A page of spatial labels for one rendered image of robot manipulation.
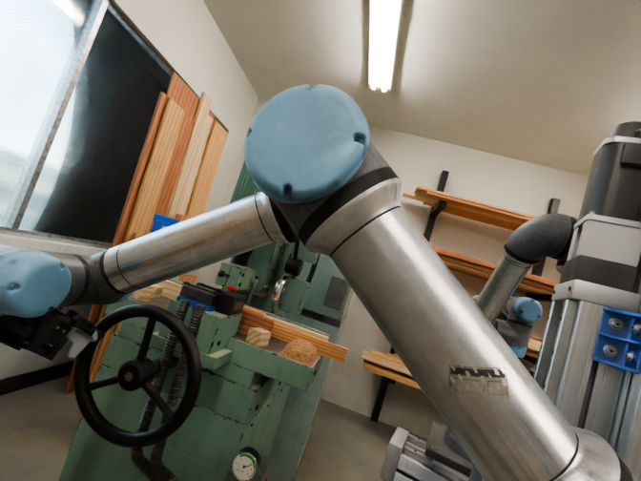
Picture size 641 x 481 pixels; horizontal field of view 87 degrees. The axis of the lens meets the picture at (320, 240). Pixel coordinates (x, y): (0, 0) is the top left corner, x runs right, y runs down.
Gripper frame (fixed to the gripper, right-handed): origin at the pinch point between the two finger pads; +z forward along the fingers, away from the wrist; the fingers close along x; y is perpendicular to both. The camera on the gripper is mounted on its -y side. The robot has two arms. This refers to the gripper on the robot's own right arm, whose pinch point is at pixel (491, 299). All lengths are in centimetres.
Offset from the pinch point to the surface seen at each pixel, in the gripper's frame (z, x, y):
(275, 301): -42, -80, 14
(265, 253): -41, -87, -1
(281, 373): -66, -69, 29
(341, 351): -50, -56, 23
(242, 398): -66, -77, 37
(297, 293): -34, -75, 10
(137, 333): -65, -110, 27
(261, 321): -59, -78, 18
